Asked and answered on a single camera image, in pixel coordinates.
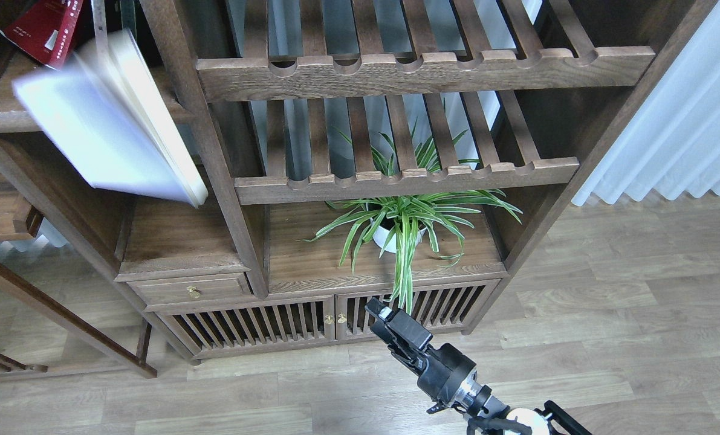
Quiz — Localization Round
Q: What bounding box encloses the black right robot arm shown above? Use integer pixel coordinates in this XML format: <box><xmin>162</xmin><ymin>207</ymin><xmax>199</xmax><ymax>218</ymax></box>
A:
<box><xmin>365</xmin><ymin>298</ymin><xmax>589</xmax><ymax>434</ymax></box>

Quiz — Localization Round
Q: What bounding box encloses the green spider plant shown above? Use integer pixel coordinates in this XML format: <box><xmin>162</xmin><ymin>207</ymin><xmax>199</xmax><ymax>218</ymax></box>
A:
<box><xmin>302</xmin><ymin>121</ymin><xmax>524</xmax><ymax>315</ymax></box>

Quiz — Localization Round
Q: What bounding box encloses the maroon book with white characters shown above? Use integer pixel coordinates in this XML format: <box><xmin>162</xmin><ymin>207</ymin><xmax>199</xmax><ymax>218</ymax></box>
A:
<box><xmin>91</xmin><ymin>0</ymin><xmax>108</xmax><ymax>52</ymax></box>

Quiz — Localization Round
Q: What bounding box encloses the white plant pot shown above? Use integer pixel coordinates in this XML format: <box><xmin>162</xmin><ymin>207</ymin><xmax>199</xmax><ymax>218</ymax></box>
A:
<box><xmin>372</xmin><ymin>219</ymin><xmax>428</xmax><ymax>256</ymax></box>

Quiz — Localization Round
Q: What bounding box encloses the green upright book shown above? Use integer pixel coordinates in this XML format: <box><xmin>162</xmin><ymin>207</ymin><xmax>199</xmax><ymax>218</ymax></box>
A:
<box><xmin>118</xmin><ymin>0</ymin><xmax>137</xmax><ymax>36</ymax></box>

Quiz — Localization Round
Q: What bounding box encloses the brass drawer knob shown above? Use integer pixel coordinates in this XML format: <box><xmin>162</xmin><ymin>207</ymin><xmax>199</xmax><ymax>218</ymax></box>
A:
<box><xmin>186</xmin><ymin>286</ymin><xmax>201</xmax><ymax>299</ymax></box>

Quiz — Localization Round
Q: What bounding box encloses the red paperback book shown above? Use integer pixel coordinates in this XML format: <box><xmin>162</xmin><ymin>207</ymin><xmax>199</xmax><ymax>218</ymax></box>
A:
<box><xmin>0</xmin><ymin>1</ymin><xmax>84</xmax><ymax>71</ymax></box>

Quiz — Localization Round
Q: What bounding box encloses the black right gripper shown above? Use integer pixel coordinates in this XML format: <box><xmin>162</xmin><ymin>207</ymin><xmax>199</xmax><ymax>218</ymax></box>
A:
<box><xmin>365</xmin><ymin>298</ymin><xmax>478</xmax><ymax>408</ymax></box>

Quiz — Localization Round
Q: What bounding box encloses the dark wooden bookshelf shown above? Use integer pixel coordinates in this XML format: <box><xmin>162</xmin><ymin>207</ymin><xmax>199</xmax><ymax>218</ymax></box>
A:
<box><xmin>0</xmin><ymin>1</ymin><xmax>716</xmax><ymax>361</ymax></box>

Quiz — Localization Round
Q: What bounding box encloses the white and purple book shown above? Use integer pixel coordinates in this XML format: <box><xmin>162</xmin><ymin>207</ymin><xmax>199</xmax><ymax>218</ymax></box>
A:
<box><xmin>12</xmin><ymin>28</ymin><xmax>208</xmax><ymax>207</ymax></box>

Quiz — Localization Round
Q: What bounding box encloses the white curtain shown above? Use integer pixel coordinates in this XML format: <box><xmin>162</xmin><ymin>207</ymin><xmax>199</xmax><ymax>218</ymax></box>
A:
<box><xmin>572</xmin><ymin>2</ymin><xmax>720</xmax><ymax>206</ymax></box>

